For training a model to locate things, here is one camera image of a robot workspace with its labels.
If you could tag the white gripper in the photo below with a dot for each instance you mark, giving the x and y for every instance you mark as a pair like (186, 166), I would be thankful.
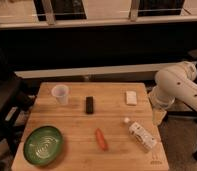
(161, 100)

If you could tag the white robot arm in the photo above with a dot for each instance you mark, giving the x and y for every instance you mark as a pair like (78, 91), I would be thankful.
(173, 82)

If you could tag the white rectangular sponge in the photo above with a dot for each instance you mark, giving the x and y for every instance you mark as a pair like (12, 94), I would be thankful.
(131, 98)

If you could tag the black rectangular block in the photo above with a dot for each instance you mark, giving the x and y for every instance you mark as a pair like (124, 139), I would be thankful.
(89, 105)

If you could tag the clear plastic cup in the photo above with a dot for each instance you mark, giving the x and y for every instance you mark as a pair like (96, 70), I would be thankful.
(61, 93)

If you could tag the green ribbed plate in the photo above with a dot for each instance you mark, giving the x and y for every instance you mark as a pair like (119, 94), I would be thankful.
(43, 145)

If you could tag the black chair at left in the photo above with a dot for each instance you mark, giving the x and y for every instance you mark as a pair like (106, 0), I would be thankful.
(13, 100)

